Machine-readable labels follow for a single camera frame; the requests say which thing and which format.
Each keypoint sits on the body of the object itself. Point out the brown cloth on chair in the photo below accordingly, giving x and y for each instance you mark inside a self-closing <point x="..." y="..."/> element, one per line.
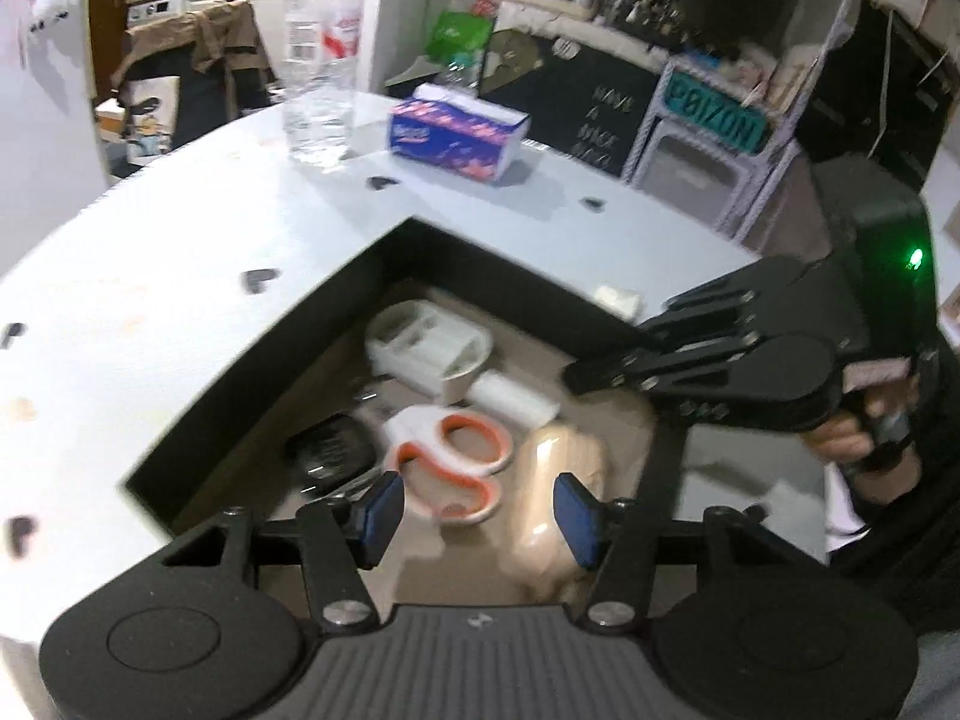
<point x="202" y="37"/>

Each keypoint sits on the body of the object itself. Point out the purple tissue pack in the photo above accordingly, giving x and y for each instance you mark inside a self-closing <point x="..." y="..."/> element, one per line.
<point x="450" y="131"/>

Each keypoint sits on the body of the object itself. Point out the black chalkboard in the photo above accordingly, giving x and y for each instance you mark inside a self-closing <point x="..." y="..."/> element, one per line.
<point x="585" y="105"/>

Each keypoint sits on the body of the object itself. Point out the grey plastic holder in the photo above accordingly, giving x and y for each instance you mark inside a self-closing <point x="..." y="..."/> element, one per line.
<point x="427" y="345"/>

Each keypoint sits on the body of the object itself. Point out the black cardboard box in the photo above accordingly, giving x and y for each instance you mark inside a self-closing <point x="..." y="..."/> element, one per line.
<point x="450" y="259"/>

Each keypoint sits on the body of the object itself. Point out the white shelf rack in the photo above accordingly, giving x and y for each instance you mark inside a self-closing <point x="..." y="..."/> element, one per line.
<point x="690" y="180"/>

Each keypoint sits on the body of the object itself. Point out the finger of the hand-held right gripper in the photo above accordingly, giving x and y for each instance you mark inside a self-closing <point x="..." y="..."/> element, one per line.
<point x="622" y="375"/>
<point x="712" y="300"/>

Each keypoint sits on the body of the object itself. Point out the beige earbud case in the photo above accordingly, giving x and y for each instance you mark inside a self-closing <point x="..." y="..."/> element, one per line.
<point x="559" y="457"/>

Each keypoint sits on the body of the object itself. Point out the green bag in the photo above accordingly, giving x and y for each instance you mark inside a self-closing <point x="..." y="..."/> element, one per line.
<point x="459" y="34"/>

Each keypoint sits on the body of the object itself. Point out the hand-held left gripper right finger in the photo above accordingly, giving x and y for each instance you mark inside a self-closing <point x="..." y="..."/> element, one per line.
<point x="577" y="523"/>

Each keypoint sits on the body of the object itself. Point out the white rectangular block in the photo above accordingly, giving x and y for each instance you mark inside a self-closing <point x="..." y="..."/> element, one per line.
<point x="517" y="399"/>

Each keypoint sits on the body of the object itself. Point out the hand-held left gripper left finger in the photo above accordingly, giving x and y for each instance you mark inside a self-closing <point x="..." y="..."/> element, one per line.
<point x="379" y="516"/>

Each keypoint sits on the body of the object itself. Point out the orange white scissors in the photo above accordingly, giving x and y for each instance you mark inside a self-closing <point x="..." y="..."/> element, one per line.
<point x="435" y="431"/>

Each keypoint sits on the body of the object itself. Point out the cartoon tote bag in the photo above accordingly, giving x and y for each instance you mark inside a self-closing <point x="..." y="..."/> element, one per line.
<point x="150" y="120"/>

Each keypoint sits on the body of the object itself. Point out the clear water bottle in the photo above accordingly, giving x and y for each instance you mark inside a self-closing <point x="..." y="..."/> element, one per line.
<point x="322" y="52"/>

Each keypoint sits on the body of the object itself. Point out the person's right forearm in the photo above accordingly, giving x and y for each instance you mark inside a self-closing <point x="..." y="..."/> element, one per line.
<point x="892" y="532"/>

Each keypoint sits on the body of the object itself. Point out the person's right hand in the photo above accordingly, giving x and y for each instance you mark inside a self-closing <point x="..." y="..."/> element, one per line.
<point x="836" y="439"/>

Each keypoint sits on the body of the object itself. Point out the black round ribbed object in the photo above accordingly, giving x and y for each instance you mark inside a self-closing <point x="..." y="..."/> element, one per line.
<point x="330" y="450"/>

